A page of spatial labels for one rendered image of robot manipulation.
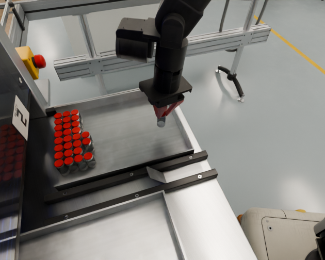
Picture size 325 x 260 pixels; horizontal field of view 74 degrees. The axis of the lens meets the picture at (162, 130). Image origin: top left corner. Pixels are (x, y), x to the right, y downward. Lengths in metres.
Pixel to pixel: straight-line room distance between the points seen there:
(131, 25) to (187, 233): 0.42
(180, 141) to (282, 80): 1.97
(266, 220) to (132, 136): 0.85
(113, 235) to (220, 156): 1.26
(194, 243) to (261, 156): 1.33
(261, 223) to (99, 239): 0.87
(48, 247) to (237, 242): 0.39
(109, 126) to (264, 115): 1.59
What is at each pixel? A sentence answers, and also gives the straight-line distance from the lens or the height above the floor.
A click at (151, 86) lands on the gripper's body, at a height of 1.07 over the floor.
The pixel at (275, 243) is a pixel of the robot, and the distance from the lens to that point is 1.23.
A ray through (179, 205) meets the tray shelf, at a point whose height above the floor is 0.88.
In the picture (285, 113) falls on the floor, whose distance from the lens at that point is 2.14.
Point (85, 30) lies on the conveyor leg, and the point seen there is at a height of 0.73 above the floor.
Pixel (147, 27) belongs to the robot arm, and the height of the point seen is 1.20.
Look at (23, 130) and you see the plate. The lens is 0.55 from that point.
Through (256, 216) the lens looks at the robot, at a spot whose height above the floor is 0.28.
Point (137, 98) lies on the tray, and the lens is 0.72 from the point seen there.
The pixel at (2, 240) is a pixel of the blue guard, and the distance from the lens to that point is 0.42.
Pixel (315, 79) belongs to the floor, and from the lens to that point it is 2.67.
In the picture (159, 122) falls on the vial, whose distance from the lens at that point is 0.55.
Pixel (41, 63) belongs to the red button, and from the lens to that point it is 0.75.
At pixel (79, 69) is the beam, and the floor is 0.50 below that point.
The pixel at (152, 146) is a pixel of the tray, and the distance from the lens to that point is 0.60.
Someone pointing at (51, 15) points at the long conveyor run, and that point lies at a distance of 1.40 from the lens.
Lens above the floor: 1.38
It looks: 52 degrees down
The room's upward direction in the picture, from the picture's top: straight up
